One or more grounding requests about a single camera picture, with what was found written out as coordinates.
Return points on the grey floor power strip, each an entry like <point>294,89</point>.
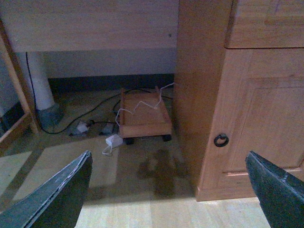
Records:
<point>108,129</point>

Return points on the black ring door handle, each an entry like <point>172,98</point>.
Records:
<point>221,140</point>

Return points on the white wall pipe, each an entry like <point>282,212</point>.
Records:
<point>33,66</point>

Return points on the wooden desk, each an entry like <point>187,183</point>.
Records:
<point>239,71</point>

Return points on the white power adapter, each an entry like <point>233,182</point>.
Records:
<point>114,141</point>

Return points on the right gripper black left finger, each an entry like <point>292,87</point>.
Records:
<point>57,203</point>

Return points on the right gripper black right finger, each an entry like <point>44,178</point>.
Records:
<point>280,194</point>

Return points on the wooden wheeled trolley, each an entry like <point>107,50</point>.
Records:
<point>142,115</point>

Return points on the white plug on floor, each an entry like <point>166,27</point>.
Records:
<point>82,127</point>

